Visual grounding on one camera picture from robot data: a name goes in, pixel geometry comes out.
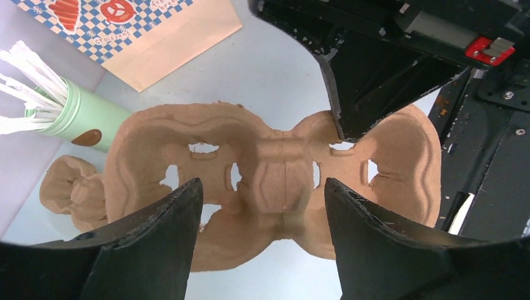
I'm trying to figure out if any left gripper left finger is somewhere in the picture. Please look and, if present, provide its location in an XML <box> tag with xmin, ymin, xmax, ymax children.
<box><xmin>1</xmin><ymin>178</ymin><xmax>203</xmax><ymax>299</ymax></box>

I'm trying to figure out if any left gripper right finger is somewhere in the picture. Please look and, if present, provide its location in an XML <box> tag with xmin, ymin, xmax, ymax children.
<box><xmin>324</xmin><ymin>178</ymin><xmax>529</xmax><ymax>299</ymax></box>

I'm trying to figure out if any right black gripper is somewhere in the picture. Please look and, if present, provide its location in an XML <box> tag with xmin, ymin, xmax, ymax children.
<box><xmin>248</xmin><ymin>1</ymin><xmax>529</xmax><ymax>143</ymax></box>

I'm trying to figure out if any brown pulp cup carrier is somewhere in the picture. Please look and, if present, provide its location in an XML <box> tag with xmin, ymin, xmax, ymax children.
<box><xmin>103</xmin><ymin>102</ymin><xmax>442</xmax><ymax>272</ymax></box>

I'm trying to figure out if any green straw holder cup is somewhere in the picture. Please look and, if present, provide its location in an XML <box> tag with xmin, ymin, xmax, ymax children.
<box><xmin>37</xmin><ymin>78</ymin><xmax>132</xmax><ymax>153</ymax></box>

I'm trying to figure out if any white wrapped straws bundle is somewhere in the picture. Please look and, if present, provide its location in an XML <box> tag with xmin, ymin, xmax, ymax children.
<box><xmin>1</xmin><ymin>40</ymin><xmax>69</xmax><ymax>135</ymax></box>

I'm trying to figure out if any blue checkered paper bag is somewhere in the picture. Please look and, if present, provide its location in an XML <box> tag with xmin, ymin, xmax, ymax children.
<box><xmin>17</xmin><ymin>1</ymin><xmax>242</xmax><ymax>91</ymax></box>

